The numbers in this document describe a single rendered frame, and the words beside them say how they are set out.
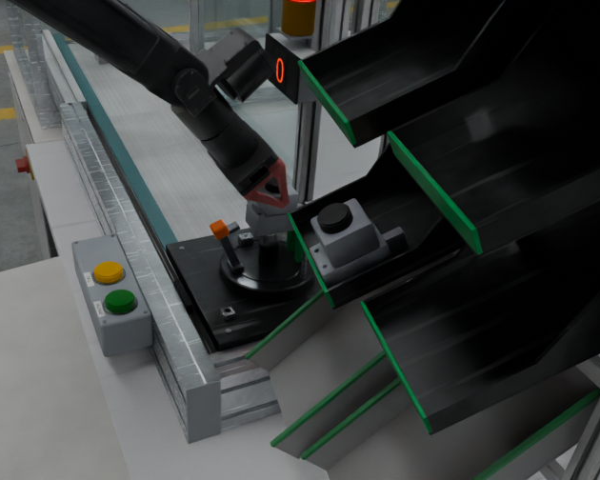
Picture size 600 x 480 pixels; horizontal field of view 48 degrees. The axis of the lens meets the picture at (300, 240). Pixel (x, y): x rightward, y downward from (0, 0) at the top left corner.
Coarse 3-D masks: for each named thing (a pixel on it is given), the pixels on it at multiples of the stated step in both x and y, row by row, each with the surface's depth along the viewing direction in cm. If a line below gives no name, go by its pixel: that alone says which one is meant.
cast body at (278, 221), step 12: (276, 180) 91; (264, 192) 90; (276, 192) 90; (288, 192) 90; (252, 204) 93; (264, 204) 90; (288, 204) 91; (252, 216) 91; (264, 216) 90; (276, 216) 91; (252, 228) 92; (264, 228) 91; (276, 228) 92; (288, 228) 93
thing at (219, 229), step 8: (216, 224) 90; (224, 224) 90; (232, 224) 92; (216, 232) 90; (224, 232) 90; (224, 240) 91; (224, 248) 92; (232, 248) 93; (232, 256) 94; (232, 264) 94
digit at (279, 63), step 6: (276, 48) 103; (276, 54) 103; (282, 54) 101; (276, 60) 104; (282, 60) 102; (276, 66) 104; (282, 66) 102; (276, 72) 105; (282, 72) 103; (276, 78) 105; (282, 78) 103; (276, 84) 106; (282, 84) 104
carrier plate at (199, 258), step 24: (192, 240) 104; (216, 240) 105; (192, 264) 99; (216, 264) 100; (192, 288) 95; (216, 288) 95; (312, 288) 97; (216, 312) 91; (240, 312) 91; (264, 312) 92; (288, 312) 92; (216, 336) 87; (240, 336) 87; (264, 336) 89
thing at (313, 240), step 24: (384, 168) 68; (336, 192) 68; (360, 192) 69; (384, 192) 68; (408, 192) 67; (288, 216) 68; (312, 216) 69; (384, 216) 66; (408, 216) 65; (432, 216) 63; (312, 240) 67; (408, 240) 62; (432, 240) 58; (456, 240) 59; (312, 264) 61; (384, 264) 58; (408, 264) 59; (336, 288) 58; (360, 288) 59
